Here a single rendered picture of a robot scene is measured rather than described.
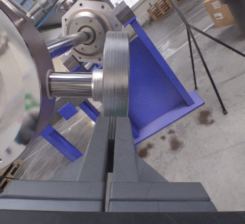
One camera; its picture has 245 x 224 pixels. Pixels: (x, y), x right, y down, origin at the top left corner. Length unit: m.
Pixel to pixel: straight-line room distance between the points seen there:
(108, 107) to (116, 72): 0.05
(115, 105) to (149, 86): 1.53
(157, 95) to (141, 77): 0.26
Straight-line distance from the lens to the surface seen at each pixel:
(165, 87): 1.80
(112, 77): 0.25
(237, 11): 2.35
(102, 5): 1.55
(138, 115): 1.91
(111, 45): 0.28
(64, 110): 1.52
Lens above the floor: 0.97
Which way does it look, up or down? 18 degrees down
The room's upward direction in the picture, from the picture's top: 41 degrees counter-clockwise
